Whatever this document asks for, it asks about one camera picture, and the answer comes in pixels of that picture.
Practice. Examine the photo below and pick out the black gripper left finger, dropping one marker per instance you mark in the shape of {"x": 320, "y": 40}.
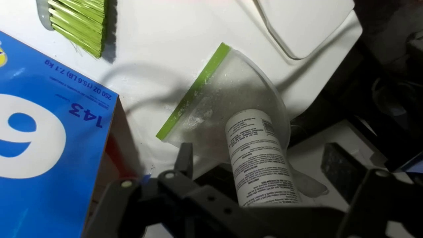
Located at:
{"x": 185, "y": 159}

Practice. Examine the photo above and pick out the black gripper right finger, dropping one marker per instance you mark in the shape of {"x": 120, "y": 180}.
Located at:
{"x": 341, "y": 173}

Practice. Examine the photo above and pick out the clear dustpan with green edge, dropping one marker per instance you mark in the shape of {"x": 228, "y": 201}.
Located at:
{"x": 228, "y": 88}

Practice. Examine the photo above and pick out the white spray bottle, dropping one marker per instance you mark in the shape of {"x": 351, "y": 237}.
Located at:
{"x": 259, "y": 163}

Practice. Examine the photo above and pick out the white washing machine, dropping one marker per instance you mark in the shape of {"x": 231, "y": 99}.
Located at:
{"x": 153, "y": 44}

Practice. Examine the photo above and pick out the blue orange detergent box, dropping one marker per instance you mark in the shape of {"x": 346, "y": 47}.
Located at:
{"x": 43, "y": 176}

